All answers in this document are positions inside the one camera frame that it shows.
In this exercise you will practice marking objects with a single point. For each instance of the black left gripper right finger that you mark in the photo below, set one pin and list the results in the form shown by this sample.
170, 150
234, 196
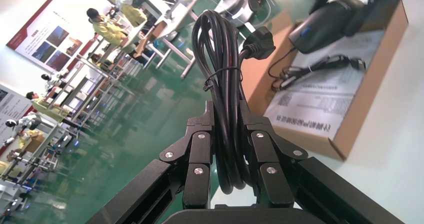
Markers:
265, 149

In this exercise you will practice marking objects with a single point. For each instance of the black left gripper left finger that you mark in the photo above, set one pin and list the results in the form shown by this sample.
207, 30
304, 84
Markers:
198, 149

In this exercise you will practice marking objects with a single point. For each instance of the brown cardboard storage box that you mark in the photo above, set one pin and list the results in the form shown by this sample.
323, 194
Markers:
371, 93

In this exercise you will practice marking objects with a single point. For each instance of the grey wheeled machine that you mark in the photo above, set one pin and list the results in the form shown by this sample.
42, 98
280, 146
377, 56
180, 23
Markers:
242, 0

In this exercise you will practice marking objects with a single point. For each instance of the white printed instruction sheet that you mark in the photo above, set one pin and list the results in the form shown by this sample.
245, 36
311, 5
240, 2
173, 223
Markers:
331, 93

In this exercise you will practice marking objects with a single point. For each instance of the white work table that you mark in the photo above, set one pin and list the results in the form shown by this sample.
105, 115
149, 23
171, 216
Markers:
179, 14

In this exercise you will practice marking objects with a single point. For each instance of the person in yellow coat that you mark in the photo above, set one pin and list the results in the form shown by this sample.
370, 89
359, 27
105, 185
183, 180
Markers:
106, 28
132, 12
43, 103

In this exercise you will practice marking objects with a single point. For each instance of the white humanoid robot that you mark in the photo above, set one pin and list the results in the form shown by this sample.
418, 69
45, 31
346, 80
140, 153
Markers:
51, 80
20, 124

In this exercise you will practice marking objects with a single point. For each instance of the red white photo poster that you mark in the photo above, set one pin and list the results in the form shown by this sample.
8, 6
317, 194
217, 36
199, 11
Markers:
43, 40

